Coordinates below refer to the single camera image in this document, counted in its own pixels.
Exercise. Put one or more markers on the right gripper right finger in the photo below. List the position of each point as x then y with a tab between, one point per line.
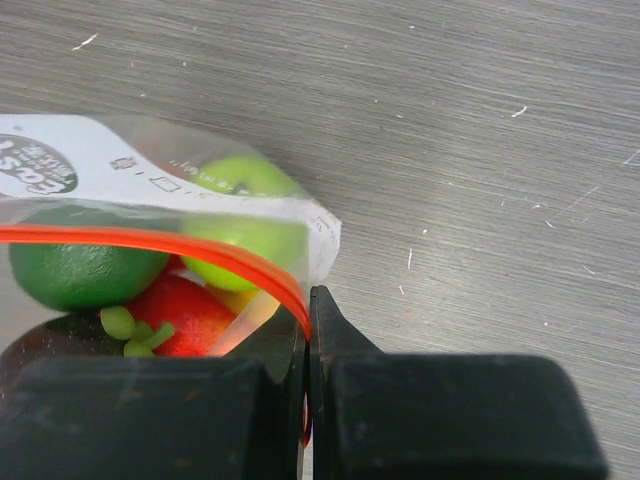
379	415

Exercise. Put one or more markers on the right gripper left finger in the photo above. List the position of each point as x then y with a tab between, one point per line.
238	416

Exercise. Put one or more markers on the red yellow toy mango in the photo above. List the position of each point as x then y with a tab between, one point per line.
197	317

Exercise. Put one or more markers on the light green toy apple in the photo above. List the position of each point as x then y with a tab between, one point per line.
279	242

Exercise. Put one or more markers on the dark brown toy fruit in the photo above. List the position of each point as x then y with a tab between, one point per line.
110	331

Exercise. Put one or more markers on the dark green toy avocado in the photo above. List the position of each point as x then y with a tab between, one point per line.
73	277

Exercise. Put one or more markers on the clear zip top bag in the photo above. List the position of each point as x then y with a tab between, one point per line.
145	163

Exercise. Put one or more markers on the yellow toy pear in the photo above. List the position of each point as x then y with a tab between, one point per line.
259	305

